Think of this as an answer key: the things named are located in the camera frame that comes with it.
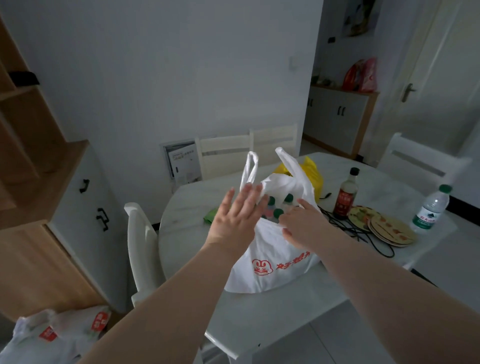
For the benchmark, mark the white hallway cabinet wood trim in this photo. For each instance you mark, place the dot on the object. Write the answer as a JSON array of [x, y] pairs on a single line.
[[337, 120]]

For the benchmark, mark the stack of round patterned placemats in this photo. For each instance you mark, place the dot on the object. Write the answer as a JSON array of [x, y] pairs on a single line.
[[392, 230]]

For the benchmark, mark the white wall switch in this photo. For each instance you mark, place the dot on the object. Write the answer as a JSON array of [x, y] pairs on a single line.
[[292, 63]]

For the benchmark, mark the white wooden chair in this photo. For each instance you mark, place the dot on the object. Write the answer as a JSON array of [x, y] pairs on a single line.
[[221, 155], [142, 247], [416, 165], [273, 144]]

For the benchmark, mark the person's right hand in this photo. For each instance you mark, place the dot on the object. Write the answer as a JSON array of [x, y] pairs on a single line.
[[307, 228]]

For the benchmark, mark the person's left forearm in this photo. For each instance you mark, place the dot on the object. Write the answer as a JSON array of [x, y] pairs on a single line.
[[165, 311]]

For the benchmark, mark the person's left hand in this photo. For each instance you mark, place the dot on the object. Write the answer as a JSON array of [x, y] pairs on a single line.
[[234, 225]]

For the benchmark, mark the dark sauce bottle red label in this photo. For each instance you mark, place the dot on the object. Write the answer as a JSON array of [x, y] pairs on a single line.
[[345, 198]]

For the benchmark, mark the green-capped small bottle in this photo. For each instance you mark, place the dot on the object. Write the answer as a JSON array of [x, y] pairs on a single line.
[[288, 198], [270, 201], [278, 213]]

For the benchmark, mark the person's right forearm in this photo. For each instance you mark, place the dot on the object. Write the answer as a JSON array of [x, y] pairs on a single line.
[[397, 303]]

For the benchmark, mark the clear water bottle green cap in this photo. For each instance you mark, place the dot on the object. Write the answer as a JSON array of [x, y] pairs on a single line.
[[429, 212]]

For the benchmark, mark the person's left little finger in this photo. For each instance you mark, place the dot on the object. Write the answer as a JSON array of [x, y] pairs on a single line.
[[226, 204]]

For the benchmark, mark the wall picture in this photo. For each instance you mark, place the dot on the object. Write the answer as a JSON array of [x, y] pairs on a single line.
[[358, 18]]

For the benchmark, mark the red gift bag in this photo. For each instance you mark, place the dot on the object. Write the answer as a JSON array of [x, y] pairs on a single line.
[[362, 77]]

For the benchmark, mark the person's left middle finger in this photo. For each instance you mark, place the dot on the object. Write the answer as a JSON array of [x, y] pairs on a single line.
[[250, 198]]

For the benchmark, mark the yellow plastic bag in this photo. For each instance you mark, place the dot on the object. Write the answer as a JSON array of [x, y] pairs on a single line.
[[313, 174]]

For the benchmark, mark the person's right thumb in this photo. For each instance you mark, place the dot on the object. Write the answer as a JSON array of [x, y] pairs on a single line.
[[307, 207]]

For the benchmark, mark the wall panel box with paper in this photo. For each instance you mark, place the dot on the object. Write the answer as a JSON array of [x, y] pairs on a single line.
[[182, 163]]

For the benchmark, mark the white bags with red labels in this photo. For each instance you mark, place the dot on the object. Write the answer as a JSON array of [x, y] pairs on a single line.
[[48, 337]]

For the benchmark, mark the person's left thumb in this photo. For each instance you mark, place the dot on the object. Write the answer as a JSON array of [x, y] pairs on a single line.
[[263, 214]]

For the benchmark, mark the white door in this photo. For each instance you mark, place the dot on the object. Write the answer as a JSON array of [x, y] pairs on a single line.
[[431, 75]]

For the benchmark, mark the black object on shelf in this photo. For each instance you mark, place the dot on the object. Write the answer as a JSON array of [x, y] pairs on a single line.
[[23, 78]]

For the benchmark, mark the white red-printed plastic bag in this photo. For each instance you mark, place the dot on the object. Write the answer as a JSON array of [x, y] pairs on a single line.
[[268, 262]]

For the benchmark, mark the green packet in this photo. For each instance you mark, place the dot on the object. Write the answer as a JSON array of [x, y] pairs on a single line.
[[210, 216]]

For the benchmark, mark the wood sideboard with white doors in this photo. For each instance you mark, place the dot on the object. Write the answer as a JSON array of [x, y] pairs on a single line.
[[48, 262]]

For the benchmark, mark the wooden stepped shelf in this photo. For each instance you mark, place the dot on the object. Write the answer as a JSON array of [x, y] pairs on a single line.
[[26, 150]]

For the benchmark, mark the round patterned coaster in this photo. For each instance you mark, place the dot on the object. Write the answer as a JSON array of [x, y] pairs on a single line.
[[360, 216]]

